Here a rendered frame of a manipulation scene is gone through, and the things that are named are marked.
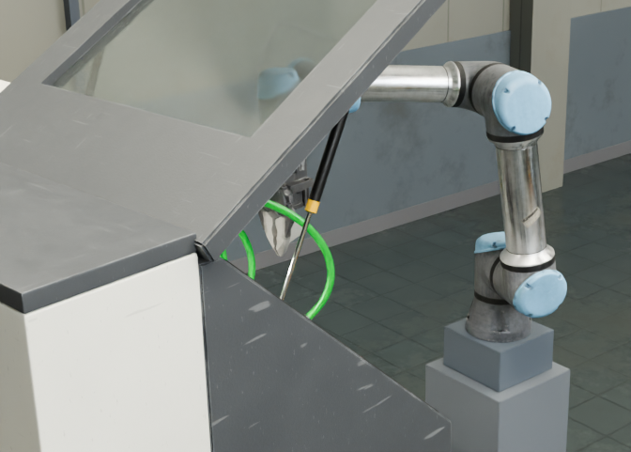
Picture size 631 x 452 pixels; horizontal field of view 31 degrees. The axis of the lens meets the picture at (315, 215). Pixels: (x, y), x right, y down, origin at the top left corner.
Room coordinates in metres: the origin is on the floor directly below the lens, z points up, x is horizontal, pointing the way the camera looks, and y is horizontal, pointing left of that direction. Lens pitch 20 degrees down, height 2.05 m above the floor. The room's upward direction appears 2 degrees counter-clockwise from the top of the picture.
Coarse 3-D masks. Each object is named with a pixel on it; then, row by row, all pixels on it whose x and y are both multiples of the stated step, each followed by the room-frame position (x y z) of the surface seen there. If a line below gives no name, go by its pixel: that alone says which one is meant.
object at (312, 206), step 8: (344, 120) 1.72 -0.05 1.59; (336, 128) 1.71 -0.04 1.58; (336, 136) 1.71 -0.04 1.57; (328, 144) 1.71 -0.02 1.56; (336, 144) 1.71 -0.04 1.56; (328, 152) 1.70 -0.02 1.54; (328, 160) 1.70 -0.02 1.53; (320, 168) 1.70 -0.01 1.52; (328, 168) 1.70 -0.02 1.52; (320, 176) 1.69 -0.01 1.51; (320, 184) 1.69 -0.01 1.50; (312, 192) 1.69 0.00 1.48; (320, 192) 1.69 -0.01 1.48; (312, 200) 1.68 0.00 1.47; (312, 208) 1.68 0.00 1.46; (304, 224) 1.68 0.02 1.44; (304, 232) 1.67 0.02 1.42; (296, 248) 1.67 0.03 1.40; (296, 256) 1.66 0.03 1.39; (288, 272) 1.66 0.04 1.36; (288, 280) 1.65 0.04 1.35; (280, 296) 1.65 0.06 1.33
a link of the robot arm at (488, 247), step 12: (480, 240) 2.38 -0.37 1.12; (492, 240) 2.37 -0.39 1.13; (504, 240) 2.36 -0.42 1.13; (480, 252) 2.36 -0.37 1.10; (492, 252) 2.34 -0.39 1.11; (480, 264) 2.36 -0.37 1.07; (492, 264) 2.32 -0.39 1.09; (480, 276) 2.36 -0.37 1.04; (492, 276) 2.31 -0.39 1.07; (480, 288) 2.36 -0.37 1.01; (492, 288) 2.33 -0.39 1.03
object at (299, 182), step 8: (304, 160) 2.12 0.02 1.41; (304, 168) 2.12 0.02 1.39; (296, 176) 2.10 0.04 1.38; (304, 176) 2.12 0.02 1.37; (288, 184) 2.08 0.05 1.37; (296, 184) 2.08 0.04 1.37; (304, 184) 2.09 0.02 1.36; (312, 184) 2.11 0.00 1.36; (280, 192) 2.06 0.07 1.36; (288, 192) 2.06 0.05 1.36; (296, 192) 2.07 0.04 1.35; (304, 192) 2.09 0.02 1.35; (272, 200) 2.07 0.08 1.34; (280, 200) 2.06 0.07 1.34; (288, 200) 2.06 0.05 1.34; (296, 200) 2.09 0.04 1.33; (304, 200) 2.10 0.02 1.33; (296, 208) 2.09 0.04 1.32
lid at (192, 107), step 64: (128, 0) 2.20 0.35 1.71; (192, 0) 2.13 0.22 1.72; (256, 0) 2.04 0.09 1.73; (320, 0) 1.95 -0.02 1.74; (384, 0) 1.84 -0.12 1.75; (64, 64) 2.09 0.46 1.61; (128, 64) 2.02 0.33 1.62; (192, 64) 1.93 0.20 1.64; (256, 64) 1.85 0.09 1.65; (320, 64) 1.75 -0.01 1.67; (384, 64) 1.73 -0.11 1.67; (0, 128) 1.96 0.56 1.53; (64, 128) 1.88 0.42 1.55; (128, 128) 1.80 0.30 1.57; (192, 128) 1.73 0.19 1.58; (256, 128) 1.69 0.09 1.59; (320, 128) 1.63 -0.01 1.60; (128, 192) 1.64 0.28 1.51; (192, 192) 1.58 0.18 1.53; (256, 192) 1.54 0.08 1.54
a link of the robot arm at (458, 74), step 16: (448, 64) 2.35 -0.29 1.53; (464, 64) 2.34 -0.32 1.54; (480, 64) 2.33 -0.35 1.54; (384, 80) 2.26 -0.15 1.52; (400, 80) 2.27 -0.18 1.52; (416, 80) 2.29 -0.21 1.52; (432, 80) 2.30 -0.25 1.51; (448, 80) 2.31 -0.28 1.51; (464, 80) 2.31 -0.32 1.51; (368, 96) 2.26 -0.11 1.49; (384, 96) 2.27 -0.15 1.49; (400, 96) 2.28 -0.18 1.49; (416, 96) 2.29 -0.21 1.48; (432, 96) 2.30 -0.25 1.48; (448, 96) 2.31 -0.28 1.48; (464, 96) 2.31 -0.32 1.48
